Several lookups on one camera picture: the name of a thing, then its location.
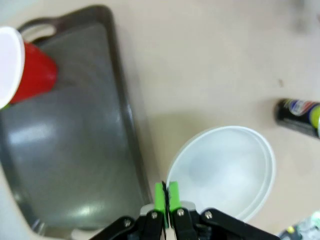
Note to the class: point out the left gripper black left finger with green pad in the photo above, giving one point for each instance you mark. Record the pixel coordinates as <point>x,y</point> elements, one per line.
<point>150,225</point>

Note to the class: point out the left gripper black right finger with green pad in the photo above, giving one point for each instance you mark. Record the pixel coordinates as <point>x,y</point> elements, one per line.
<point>185,225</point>

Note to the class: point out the red plastic cup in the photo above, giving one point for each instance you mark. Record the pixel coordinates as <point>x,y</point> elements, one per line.
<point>35,72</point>

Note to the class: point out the dark grey plastic tray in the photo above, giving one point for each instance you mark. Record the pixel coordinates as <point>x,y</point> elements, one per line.
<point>75,140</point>

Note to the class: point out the black Pepsi can, lime band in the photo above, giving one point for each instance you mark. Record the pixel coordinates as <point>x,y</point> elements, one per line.
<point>297,115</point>

